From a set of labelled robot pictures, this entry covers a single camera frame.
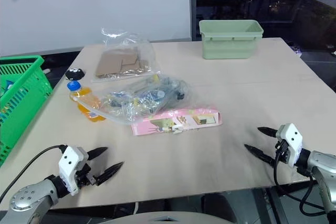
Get orange juice bottle blue cap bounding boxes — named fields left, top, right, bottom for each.
left=67, top=80, right=108, bottom=123

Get grey rounded robot body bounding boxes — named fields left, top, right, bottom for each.
left=98, top=210, right=238, bottom=224

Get white board panel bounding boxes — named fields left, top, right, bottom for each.
left=0, top=0, right=193, bottom=57

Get pink flat cardboard box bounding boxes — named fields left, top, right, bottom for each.
left=130, top=106, right=224, bottom=137

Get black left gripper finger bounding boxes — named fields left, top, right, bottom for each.
left=94, top=161, right=125, bottom=186
left=87, top=146, right=109, bottom=161

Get black round toy white eyes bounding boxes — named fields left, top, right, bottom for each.
left=65, top=68, right=86, bottom=81

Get dark window frame post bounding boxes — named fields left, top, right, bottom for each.
left=189, top=0, right=198, bottom=42

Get green plastic basket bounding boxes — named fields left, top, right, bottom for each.
left=0, top=55, right=54, bottom=167

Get clear bag with electronic parts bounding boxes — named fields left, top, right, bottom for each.
left=74, top=73, right=194, bottom=125

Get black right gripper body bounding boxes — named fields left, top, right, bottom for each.
left=274, top=138, right=291, bottom=165

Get pale green plastic bin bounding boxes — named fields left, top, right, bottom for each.
left=198, top=19, right=264, bottom=60

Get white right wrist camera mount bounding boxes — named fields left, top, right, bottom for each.
left=277, top=123, right=303, bottom=168

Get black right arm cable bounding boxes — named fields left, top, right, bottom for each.
left=272, top=147, right=332, bottom=218

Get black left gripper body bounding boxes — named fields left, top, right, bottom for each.
left=75, top=163, right=98, bottom=189

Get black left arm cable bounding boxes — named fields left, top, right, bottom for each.
left=0, top=144, right=67, bottom=204

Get blue packet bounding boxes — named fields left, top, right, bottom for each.
left=0, top=76, right=14, bottom=95

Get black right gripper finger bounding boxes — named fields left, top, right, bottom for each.
left=257, top=126, right=279, bottom=138
left=244, top=144, right=277, bottom=166

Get clear bag with cardboard pieces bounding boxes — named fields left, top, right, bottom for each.
left=91, top=27, right=162, bottom=83

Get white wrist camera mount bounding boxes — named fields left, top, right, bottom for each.
left=58, top=145, right=90, bottom=197
left=277, top=123, right=303, bottom=168

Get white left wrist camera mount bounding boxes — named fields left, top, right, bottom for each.
left=58, top=145, right=90, bottom=197

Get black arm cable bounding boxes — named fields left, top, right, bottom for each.
left=0, top=144, right=67, bottom=204
left=272, top=147, right=332, bottom=218

